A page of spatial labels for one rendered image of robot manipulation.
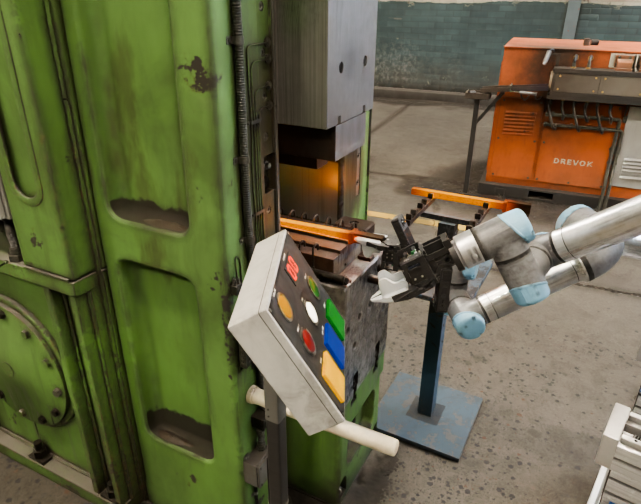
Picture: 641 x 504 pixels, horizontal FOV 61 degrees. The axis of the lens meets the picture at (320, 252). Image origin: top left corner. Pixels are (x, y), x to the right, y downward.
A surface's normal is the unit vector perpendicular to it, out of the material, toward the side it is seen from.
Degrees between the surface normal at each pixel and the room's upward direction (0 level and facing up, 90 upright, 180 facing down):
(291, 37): 90
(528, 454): 0
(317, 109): 90
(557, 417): 0
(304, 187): 90
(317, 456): 89
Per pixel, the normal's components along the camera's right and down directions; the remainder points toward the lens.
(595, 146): -0.38, 0.41
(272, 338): -0.04, 0.44
